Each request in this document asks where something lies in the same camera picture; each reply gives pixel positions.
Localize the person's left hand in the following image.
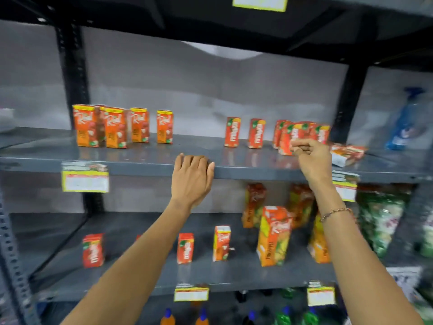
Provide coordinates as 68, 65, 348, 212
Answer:
170, 153, 216, 211

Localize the person's right hand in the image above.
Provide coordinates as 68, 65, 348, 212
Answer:
290, 139, 334, 193

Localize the person's left forearm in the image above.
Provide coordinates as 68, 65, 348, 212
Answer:
61, 198, 195, 325

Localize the person's right forearm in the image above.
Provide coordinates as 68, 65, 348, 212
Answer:
309, 180, 425, 325

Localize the grey metal shelving rack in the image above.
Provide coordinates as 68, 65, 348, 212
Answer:
0, 0, 433, 325

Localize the lying red juice carton pack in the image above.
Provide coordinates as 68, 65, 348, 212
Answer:
330, 143, 369, 168

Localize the large orange juice carton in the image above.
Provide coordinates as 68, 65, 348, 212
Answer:
307, 213, 331, 264
242, 183, 267, 229
288, 184, 316, 230
256, 206, 293, 267

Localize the yellow white price label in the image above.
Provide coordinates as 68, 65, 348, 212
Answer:
232, 0, 289, 12
173, 284, 210, 302
61, 162, 110, 193
306, 281, 336, 307
332, 170, 361, 203

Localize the small orange white juice carton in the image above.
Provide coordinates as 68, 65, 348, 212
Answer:
212, 225, 231, 262

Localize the blue spray bottle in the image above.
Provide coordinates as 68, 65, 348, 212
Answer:
385, 86, 426, 151

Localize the green white packet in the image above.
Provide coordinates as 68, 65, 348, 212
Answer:
419, 213, 433, 259
357, 190, 412, 258

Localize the green bottle with blue cap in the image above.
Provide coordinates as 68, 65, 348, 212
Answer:
301, 307, 320, 325
274, 305, 293, 325

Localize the white printed packet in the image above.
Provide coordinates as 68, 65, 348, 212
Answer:
386, 266, 423, 302

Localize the beaded wrist bracelet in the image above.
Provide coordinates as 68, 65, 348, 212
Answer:
320, 208, 353, 223

